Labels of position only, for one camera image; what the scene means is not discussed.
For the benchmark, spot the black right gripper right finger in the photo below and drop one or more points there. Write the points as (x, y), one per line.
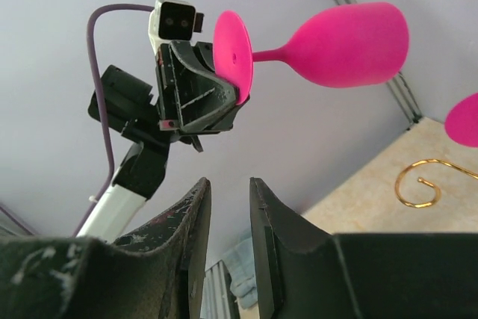
(304, 272)

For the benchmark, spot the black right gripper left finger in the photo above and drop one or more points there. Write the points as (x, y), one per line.
(154, 271)

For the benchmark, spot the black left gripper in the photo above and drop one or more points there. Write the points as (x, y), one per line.
(192, 98)

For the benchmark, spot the gold wire wine glass rack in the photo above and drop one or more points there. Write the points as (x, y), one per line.
(430, 193)

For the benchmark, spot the magenta plastic wine glass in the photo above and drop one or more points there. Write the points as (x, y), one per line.
(461, 122)

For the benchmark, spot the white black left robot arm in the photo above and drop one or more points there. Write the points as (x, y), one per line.
(141, 122)

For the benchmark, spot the grey blue cloth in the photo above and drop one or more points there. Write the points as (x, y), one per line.
(240, 263)

